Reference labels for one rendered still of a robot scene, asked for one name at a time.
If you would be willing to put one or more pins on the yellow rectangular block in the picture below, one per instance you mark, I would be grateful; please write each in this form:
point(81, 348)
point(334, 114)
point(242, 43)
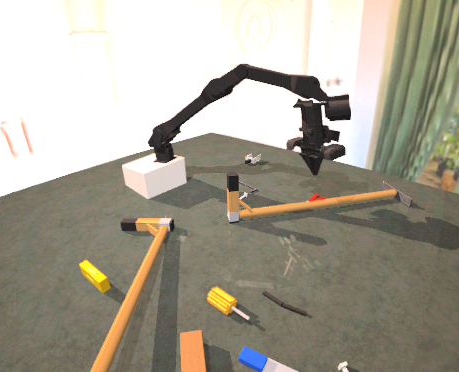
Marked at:
point(98, 279)

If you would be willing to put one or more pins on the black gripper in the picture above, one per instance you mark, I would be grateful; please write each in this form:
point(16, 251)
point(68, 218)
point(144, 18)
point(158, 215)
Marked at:
point(312, 147)

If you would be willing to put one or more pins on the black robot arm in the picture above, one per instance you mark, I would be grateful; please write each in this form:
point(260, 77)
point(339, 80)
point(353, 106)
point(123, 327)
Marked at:
point(305, 86)

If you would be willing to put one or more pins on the yellow-handled screwdriver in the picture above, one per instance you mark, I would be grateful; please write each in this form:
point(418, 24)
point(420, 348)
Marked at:
point(224, 302)

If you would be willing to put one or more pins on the orange flat bar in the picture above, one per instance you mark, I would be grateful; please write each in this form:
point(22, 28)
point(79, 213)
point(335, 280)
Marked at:
point(192, 352)

